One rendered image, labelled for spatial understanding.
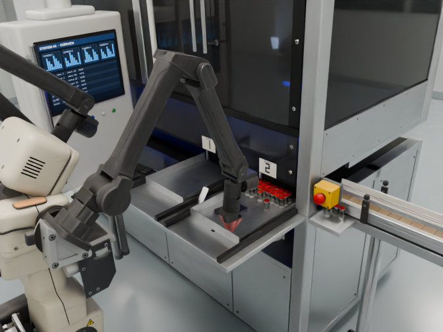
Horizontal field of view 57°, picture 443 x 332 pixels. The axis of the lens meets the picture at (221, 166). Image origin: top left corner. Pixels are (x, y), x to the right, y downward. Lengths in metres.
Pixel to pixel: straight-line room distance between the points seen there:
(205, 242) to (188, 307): 1.06
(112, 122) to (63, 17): 0.52
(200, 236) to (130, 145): 0.56
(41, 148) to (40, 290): 0.42
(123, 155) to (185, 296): 1.61
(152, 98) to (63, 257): 0.42
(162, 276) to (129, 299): 0.25
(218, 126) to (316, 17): 0.44
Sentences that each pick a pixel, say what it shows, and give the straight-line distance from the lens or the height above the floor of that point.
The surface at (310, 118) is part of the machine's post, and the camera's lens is 1.37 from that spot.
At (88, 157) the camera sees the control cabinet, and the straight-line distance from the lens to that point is 2.03.
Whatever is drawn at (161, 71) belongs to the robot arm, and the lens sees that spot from 0.99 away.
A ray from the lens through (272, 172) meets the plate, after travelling 1.56.
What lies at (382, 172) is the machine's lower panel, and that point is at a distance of 2.00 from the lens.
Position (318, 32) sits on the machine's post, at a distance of 1.30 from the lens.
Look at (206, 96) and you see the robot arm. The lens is 1.09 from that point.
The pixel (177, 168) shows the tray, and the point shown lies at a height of 0.89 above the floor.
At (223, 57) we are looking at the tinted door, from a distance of 1.60.
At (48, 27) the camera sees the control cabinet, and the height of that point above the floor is 1.53.
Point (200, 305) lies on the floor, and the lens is 2.43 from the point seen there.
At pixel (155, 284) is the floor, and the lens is 2.60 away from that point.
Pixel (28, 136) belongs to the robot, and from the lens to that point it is 1.06.
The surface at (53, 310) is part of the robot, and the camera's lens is 1.28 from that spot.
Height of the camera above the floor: 1.73
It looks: 27 degrees down
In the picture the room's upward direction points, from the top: 2 degrees counter-clockwise
